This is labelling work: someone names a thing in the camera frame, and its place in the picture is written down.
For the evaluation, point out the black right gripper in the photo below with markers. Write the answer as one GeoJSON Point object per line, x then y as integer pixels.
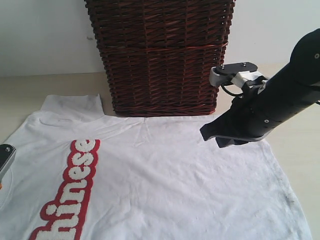
{"type": "Point", "coordinates": [252, 116]}

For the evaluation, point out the white t-shirt red lettering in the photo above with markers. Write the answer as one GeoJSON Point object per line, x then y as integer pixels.
{"type": "Point", "coordinates": [79, 174]}

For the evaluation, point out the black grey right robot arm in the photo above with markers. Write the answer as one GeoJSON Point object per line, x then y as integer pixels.
{"type": "Point", "coordinates": [303, 71]}

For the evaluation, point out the dark brown wicker basket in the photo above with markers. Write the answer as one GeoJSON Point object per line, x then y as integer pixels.
{"type": "Point", "coordinates": [157, 54]}

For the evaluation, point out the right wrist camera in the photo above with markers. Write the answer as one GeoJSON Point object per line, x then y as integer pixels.
{"type": "Point", "coordinates": [239, 74]}

